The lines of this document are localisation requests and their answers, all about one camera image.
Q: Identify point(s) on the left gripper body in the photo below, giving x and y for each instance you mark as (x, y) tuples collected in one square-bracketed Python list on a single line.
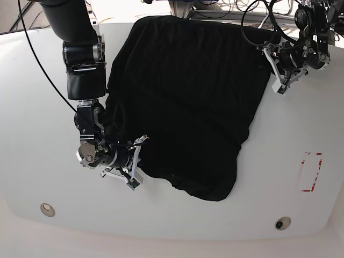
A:
[(286, 61)]

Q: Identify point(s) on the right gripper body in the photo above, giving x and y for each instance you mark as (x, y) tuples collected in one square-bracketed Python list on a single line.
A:
[(123, 163)]

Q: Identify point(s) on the black t-shirt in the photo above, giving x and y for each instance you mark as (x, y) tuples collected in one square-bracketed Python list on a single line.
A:
[(193, 87)]

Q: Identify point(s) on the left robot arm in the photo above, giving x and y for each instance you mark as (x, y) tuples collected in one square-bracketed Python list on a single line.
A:
[(310, 18)]

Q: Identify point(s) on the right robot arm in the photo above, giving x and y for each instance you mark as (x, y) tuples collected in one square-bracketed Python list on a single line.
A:
[(83, 52)]

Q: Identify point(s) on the left table grommet hole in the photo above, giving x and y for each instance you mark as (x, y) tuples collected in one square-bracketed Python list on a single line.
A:
[(47, 210)]

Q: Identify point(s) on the table grommet hole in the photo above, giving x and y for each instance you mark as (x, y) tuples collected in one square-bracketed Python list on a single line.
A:
[(47, 210), (282, 223)]

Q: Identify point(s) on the red tape rectangle marking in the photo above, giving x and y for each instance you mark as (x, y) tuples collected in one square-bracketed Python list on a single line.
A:
[(310, 168)]

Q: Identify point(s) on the right table grommet hole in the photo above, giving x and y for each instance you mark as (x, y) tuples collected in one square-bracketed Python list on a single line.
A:
[(282, 223)]

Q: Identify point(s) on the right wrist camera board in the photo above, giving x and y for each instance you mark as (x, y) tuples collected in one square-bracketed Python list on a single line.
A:
[(135, 182)]

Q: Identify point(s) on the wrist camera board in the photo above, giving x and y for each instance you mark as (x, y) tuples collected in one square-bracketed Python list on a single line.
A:
[(279, 88), (135, 182)]

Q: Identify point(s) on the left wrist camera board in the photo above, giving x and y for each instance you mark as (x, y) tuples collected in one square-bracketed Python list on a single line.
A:
[(279, 88)]

